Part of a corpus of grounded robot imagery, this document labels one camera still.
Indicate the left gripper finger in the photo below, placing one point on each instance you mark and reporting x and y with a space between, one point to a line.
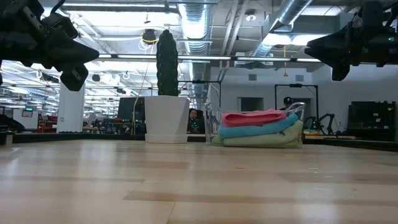
74 53

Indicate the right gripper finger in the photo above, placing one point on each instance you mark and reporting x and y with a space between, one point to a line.
335 46

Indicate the pink microfiber towel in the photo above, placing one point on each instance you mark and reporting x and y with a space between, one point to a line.
252 118

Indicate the pale green microfiber towel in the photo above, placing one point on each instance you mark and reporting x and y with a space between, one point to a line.
267 139

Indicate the blue microfiber towel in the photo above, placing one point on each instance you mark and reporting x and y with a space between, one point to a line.
255 130

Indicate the black background robot arm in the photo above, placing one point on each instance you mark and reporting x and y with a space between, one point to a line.
323 119

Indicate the round black ceiling fixture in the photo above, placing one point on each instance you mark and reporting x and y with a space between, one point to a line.
95 77
149 36

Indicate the white pillar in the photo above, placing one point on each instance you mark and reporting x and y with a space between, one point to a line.
71 109

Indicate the black background monitor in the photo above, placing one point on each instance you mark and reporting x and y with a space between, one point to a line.
127 109

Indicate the black background cabinet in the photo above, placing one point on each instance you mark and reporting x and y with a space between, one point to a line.
371 118

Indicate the white hexagonal plant pot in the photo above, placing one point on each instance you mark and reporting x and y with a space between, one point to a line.
167 118

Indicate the seated person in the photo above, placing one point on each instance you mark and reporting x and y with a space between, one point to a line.
195 121

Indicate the clear plastic tray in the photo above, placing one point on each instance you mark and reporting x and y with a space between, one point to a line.
211 124

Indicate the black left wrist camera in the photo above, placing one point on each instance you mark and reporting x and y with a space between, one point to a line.
60 26

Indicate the black metal gantry frame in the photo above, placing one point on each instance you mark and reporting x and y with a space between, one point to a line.
202 81
295 85

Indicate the smooth silver ventilation duct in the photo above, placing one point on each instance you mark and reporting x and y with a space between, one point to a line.
289 12

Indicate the corrugated silver ventilation duct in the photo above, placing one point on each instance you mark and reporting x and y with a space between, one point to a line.
195 25

